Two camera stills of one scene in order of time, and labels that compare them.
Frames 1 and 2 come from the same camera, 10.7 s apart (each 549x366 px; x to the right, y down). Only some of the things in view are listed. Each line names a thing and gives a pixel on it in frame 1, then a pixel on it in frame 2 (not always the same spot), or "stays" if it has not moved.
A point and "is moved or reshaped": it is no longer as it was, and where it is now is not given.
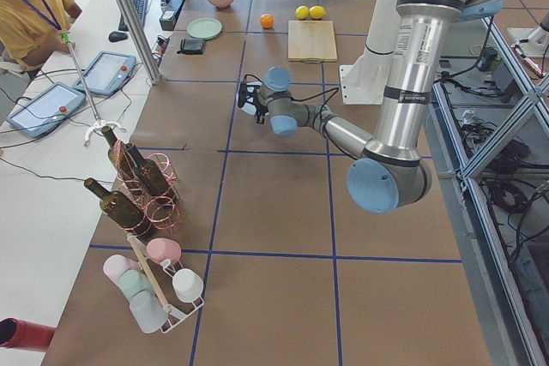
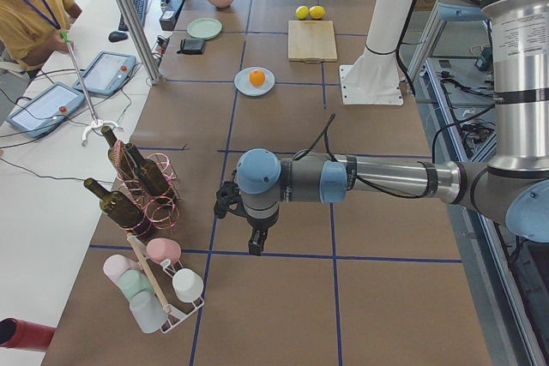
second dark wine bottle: x=152 y=177 stays
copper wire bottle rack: x=150 y=183 stays
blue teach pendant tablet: x=48 y=110 stays
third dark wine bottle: x=120 y=158 stays
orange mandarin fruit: x=267 y=21 is moved or reshaped
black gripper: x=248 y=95 → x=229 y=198
